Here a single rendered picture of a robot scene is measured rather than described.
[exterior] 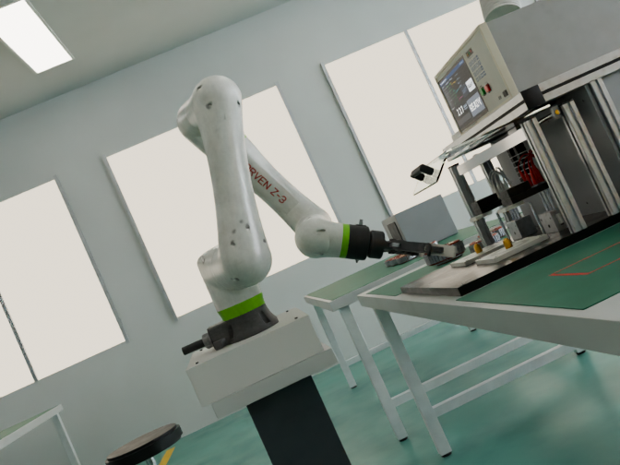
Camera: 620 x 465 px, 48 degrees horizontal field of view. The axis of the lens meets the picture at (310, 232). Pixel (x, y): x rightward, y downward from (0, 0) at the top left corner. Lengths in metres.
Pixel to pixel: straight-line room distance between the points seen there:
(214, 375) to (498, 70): 1.02
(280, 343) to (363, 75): 5.28
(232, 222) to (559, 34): 0.93
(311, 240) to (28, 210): 5.19
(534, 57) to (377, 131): 4.93
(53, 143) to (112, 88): 0.74
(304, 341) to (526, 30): 0.94
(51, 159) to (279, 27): 2.44
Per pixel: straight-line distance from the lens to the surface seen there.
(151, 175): 6.62
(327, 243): 1.81
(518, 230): 2.10
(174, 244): 6.52
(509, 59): 1.84
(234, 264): 1.66
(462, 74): 2.03
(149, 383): 6.60
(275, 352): 1.74
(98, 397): 6.70
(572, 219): 1.71
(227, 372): 1.74
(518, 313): 1.19
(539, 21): 1.90
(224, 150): 1.71
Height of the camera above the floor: 0.96
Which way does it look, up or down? 2 degrees up
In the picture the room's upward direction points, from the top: 24 degrees counter-clockwise
